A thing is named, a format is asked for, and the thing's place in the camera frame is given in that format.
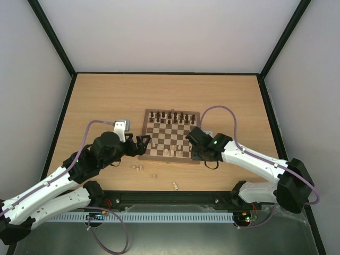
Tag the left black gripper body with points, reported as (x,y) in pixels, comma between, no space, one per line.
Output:
(131,151)

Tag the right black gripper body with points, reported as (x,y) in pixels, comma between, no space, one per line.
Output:
(198,148)

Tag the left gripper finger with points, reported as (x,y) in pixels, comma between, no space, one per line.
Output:
(141,148)
(143,141)

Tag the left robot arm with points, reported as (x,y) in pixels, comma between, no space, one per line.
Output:
(69,187)

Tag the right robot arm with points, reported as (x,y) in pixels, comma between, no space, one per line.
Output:
(287,182)

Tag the wooden chess board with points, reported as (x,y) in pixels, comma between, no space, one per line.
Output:
(165,135)

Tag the lying light chess piece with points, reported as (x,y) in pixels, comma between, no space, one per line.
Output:
(175,186)

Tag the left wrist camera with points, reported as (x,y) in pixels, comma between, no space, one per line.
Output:
(121,126)

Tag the white slotted cable duct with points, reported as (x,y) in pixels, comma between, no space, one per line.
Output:
(145,217)

